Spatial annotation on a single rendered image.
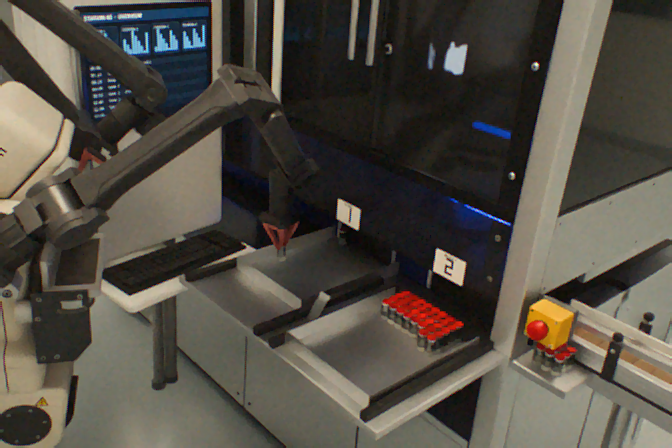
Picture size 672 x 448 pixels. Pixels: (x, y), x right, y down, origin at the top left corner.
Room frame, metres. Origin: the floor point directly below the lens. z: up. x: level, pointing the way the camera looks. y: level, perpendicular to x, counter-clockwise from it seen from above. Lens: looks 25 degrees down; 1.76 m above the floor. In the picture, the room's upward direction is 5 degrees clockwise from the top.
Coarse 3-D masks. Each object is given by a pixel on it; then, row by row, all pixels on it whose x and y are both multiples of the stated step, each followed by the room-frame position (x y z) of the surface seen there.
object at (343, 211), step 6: (342, 204) 1.66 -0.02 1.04; (348, 204) 1.65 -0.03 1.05; (342, 210) 1.66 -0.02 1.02; (348, 210) 1.64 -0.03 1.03; (354, 210) 1.63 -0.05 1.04; (342, 216) 1.66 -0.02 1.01; (348, 216) 1.64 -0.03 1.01; (354, 216) 1.63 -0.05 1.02; (348, 222) 1.64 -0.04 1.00; (354, 222) 1.62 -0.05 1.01; (354, 228) 1.62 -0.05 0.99
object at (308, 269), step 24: (312, 240) 1.73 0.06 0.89; (336, 240) 1.76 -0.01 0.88; (240, 264) 1.54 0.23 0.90; (264, 264) 1.58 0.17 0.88; (288, 264) 1.59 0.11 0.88; (312, 264) 1.61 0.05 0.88; (336, 264) 1.62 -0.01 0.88; (360, 264) 1.63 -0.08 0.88; (384, 264) 1.64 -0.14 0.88; (288, 288) 1.47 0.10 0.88; (312, 288) 1.48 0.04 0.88; (336, 288) 1.45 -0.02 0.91
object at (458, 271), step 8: (440, 256) 1.42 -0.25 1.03; (448, 256) 1.40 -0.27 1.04; (440, 264) 1.42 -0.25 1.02; (448, 264) 1.40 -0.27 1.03; (456, 264) 1.39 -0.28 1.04; (464, 264) 1.37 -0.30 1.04; (440, 272) 1.41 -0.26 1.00; (456, 272) 1.38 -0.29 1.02; (464, 272) 1.37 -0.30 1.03; (456, 280) 1.38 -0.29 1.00
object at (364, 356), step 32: (320, 320) 1.30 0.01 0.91; (352, 320) 1.35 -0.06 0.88; (384, 320) 1.37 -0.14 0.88; (320, 352) 1.22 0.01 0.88; (352, 352) 1.23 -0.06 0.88; (384, 352) 1.24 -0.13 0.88; (416, 352) 1.25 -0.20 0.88; (448, 352) 1.26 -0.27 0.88; (352, 384) 1.08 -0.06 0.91; (384, 384) 1.13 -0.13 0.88
